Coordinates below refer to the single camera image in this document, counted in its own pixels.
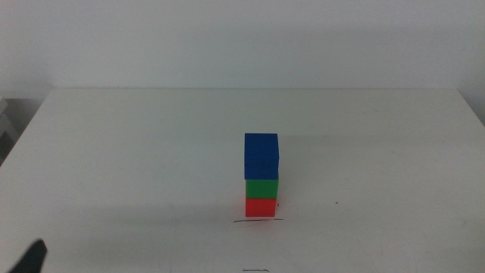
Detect red cube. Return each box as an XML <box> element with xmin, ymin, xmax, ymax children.
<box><xmin>245</xmin><ymin>197</ymin><xmax>277</xmax><ymax>218</ymax></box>

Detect green cube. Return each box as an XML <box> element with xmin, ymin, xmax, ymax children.
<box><xmin>245</xmin><ymin>177</ymin><xmax>280</xmax><ymax>200</ymax></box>

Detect blue cube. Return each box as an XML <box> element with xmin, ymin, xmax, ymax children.
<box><xmin>244</xmin><ymin>133</ymin><xmax>280</xmax><ymax>180</ymax></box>

